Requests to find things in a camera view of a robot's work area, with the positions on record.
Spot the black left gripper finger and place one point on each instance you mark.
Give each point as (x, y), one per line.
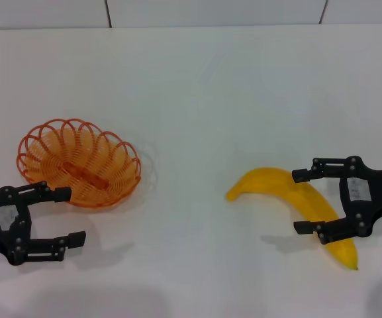
(45, 246)
(35, 192)

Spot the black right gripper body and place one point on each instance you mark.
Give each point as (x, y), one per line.
(381, 192)

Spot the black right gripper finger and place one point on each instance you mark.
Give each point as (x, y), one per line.
(329, 167)
(336, 230)

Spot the yellow banana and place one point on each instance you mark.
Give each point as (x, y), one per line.
(276, 182)

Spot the orange woven plastic basket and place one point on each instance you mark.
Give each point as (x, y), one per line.
(78, 155)

